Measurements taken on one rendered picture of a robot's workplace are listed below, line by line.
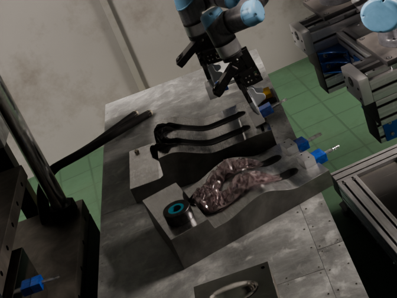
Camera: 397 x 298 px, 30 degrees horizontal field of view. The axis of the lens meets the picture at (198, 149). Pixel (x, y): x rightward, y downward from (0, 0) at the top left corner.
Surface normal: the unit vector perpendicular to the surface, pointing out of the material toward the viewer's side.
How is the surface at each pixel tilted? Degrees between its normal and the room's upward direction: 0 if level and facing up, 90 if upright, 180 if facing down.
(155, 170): 0
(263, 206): 90
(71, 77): 90
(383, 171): 0
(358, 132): 0
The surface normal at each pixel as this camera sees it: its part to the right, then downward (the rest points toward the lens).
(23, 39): 0.22, 0.42
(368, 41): -0.34, -0.81
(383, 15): -0.24, 0.66
